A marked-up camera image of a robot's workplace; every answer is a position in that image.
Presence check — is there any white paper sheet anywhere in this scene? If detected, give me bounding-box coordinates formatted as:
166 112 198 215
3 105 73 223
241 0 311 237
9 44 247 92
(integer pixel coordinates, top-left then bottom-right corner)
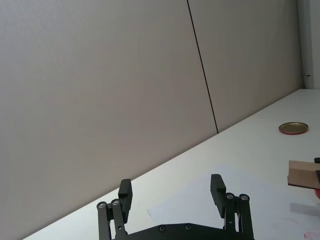
146 163 288 227

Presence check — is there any brown cardboard piece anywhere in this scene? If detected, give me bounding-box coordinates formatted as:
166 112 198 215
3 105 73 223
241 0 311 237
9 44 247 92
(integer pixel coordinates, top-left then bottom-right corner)
287 159 320 190

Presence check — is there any round gold metal lid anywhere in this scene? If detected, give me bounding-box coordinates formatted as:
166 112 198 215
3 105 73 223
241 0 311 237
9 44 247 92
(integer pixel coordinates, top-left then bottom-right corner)
278 121 309 136

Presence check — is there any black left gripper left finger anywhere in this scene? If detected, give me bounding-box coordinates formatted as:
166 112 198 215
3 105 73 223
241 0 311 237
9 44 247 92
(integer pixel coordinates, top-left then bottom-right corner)
96 178 134 240

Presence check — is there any white door frame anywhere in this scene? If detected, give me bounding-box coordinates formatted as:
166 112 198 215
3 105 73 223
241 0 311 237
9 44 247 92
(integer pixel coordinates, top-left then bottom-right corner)
298 0 320 90

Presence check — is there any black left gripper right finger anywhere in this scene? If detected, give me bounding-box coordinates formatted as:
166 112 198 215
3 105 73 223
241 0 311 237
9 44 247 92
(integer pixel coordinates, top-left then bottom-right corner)
210 173 255 240

